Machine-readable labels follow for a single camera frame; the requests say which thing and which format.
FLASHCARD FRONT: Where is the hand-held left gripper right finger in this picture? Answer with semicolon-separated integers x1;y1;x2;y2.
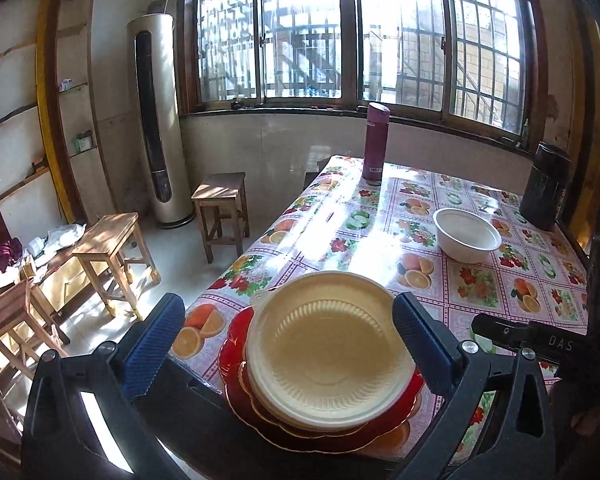
392;291;556;480

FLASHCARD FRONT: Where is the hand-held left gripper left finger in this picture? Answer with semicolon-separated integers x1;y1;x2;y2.
20;292;191;480

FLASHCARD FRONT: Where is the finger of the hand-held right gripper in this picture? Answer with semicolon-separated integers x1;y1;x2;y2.
470;312;532;352

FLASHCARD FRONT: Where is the large red glass plate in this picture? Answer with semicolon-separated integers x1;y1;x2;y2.
218;306;427;453

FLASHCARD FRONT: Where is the white plastic bowl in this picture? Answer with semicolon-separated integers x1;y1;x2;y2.
432;207;503;263

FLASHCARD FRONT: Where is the low wooden table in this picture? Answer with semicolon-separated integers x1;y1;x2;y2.
20;245;111;311

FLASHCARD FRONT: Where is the light wooden stool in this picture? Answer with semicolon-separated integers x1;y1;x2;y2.
71;212;162;321
0;280;71;381

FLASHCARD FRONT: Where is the white plastic bag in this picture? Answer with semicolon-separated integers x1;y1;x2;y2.
27;224;87;267

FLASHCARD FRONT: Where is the black insulated flask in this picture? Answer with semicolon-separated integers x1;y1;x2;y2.
519;141;572;232

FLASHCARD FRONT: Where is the floral fruit print tablecloth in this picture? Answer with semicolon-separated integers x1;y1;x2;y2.
167;154;593;466

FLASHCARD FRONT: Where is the magenta cloth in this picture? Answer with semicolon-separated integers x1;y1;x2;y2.
0;237;25;271

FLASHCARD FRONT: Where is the dark wooden stool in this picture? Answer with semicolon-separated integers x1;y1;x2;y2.
191;172;251;264

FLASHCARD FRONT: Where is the purple thermos bottle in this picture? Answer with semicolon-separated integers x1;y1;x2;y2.
361;101;392;185

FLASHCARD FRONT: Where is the white tower air conditioner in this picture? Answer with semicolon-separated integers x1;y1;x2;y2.
126;14;197;230

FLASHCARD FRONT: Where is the barred window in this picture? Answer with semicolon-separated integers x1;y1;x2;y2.
177;0;548;148

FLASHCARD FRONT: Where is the wooden wall cabinet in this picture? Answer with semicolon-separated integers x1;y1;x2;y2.
0;0;106;241

